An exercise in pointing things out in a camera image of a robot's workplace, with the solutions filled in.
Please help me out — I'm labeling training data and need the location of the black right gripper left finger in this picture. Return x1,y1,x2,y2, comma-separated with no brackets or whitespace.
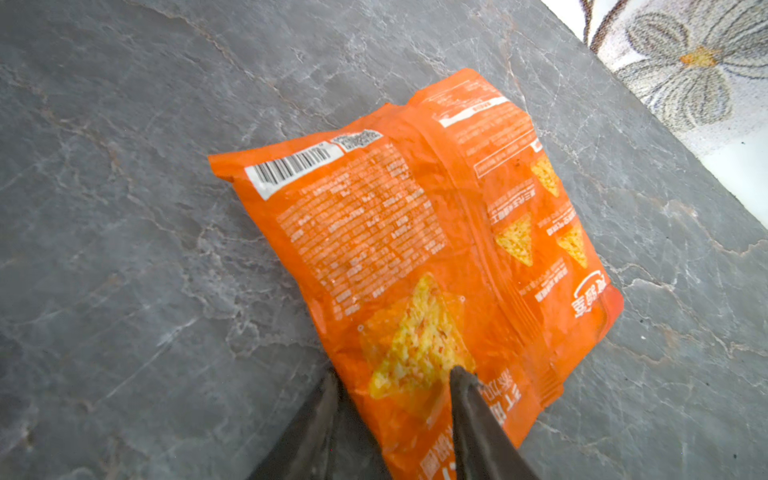
248,369,341,480

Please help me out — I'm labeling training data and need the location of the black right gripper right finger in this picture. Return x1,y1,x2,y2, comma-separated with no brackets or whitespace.
449,366,538,480

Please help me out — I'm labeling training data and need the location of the orange snack packet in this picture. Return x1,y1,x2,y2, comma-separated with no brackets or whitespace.
209,69,624,479

